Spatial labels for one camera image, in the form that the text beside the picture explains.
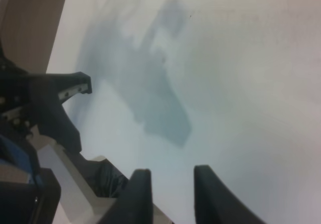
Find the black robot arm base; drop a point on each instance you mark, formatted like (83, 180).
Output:
(35, 100)

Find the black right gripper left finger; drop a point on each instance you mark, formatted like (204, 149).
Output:
(135, 204)

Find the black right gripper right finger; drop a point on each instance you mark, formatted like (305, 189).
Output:
(215, 203)

